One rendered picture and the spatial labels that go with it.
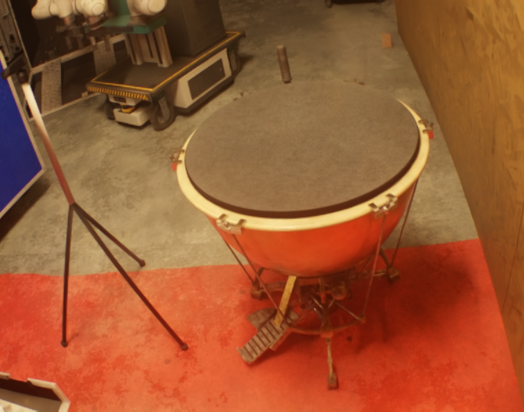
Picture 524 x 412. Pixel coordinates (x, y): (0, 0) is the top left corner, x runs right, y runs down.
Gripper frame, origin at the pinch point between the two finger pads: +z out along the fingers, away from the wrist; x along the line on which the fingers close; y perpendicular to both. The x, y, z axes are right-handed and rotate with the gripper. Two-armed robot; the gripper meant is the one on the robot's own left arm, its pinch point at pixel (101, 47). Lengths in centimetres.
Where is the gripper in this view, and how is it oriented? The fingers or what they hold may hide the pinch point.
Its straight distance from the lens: 317.8
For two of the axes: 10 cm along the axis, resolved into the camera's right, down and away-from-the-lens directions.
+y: -5.6, 5.8, -5.9
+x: 8.1, 2.4, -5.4
